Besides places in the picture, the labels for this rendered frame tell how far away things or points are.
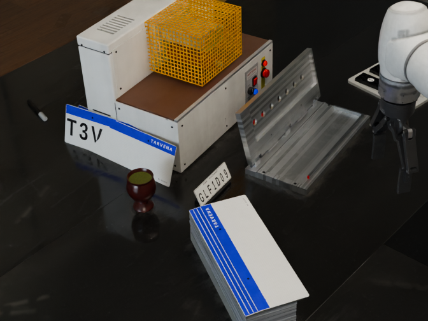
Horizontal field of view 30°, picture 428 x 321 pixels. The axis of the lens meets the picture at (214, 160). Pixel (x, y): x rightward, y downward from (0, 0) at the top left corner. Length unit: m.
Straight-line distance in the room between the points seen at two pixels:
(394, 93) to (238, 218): 0.58
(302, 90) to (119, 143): 0.61
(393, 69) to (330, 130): 0.91
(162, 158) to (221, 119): 0.27
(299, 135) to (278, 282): 0.73
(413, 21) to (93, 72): 1.10
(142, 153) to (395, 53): 1.00
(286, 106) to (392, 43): 0.92
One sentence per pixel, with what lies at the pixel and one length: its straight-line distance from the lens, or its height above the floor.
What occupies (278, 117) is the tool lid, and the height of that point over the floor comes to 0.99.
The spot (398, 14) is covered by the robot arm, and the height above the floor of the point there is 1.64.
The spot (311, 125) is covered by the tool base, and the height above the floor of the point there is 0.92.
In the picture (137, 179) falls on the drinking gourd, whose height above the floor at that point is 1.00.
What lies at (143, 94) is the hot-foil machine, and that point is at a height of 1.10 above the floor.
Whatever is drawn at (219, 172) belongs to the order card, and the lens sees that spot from 2.33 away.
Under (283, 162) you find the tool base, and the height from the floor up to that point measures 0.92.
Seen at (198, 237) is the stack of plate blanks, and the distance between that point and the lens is 2.08.
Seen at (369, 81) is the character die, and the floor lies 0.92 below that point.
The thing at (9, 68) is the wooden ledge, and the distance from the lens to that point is 3.07.
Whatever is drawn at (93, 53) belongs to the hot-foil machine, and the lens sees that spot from 2.38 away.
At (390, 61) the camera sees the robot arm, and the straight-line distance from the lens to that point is 1.67.
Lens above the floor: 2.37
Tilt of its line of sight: 37 degrees down
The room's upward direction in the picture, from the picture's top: 3 degrees counter-clockwise
